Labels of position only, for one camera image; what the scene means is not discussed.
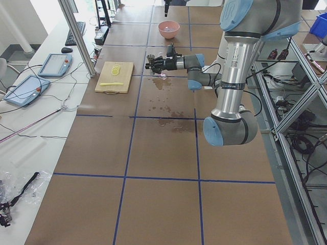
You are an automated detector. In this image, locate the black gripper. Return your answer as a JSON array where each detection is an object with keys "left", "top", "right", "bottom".
[
  {"left": 164, "top": 0, "right": 172, "bottom": 17},
  {"left": 145, "top": 56, "right": 178, "bottom": 72}
]

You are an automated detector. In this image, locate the steel double jigger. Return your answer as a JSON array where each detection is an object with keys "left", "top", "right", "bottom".
[{"left": 147, "top": 54, "right": 155, "bottom": 76}]

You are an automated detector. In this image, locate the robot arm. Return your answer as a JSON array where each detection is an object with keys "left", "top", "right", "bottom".
[
  {"left": 164, "top": 0, "right": 189, "bottom": 17},
  {"left": 145, "top": 1, "right": 302, "bottom": 146}
]

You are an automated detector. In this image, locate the clear wine glass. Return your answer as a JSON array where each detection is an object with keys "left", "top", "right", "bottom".
[{"left": 158, "top": 73, "right": 168, "bottom": 80}]

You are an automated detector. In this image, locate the pile of ice cubes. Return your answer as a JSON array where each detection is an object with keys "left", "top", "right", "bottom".
[{"left": 163, "top": 26, "right": 175, "bottom": 33}]

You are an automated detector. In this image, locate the pink bowl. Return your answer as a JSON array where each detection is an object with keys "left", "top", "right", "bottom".
[{"left": 158, "top": 20, "right": 180, "bottom": 39}]

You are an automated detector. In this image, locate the bamboo cutting board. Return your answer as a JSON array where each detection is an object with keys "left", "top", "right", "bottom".
[{"left": 95, "top": 61, "right": 134, "bottom": 94}]

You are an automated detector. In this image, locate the yellow plastic knife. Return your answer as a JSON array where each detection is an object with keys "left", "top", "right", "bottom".
[{"left": 100, "top": 82, "right": 124, "bottom": 86}]

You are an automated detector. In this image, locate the black power box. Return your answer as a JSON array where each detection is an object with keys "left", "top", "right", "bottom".
[{"left": 94, "top": 26, "right": 109, "bottom": 45}]

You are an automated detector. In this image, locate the black keyboard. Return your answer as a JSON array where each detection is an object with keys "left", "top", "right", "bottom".
[{"left": 64, "top": 21, "right": 87, "bottom": 46}]

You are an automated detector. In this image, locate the black computer mouse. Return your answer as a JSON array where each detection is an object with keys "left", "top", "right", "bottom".
[{"left": 61, "top": 47, "right": 73, "bottom": 54}]

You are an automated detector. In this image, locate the blue teach pendant far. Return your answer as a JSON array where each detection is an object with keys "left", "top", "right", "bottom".
[{"left": 38, "top": 54, "right": 73, "bottom": 78}]

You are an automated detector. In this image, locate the blue teach pendant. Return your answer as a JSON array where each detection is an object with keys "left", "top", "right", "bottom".
[
  {"left": 4, "top": 75, "right": 50, "bottom": 107},
  {"left": 38, "top": 54, "right": 73, "bottom": 78}
]

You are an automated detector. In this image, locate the blue teach pendant near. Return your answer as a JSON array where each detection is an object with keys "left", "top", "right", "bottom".
[{"left": 4, "top": 75, "right": 50, "bottom": 107}]

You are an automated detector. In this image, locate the blue storage bin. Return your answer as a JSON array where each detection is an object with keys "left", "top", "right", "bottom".
[{"left": 310, "top": 13, "right": 327, "bottom": 38}]

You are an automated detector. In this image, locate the clear plastic bag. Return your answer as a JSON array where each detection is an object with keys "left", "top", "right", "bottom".
[{"left": 1, "top": 170, "right": 52, "bottom": 205}]

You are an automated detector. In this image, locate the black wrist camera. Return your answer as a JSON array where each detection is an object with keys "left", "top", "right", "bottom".
[{"left": 166, "top": 43, "right": 182, "bottom": 59}]

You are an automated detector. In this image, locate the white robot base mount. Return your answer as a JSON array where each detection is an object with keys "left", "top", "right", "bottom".
[{"left": 202, "top": 33, "right": 227, "bottom": 84}]

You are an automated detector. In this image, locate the aluminium frame post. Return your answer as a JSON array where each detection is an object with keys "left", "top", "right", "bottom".
[{"left": 58, "top": 0, "right": 96, "bottom": 78}]

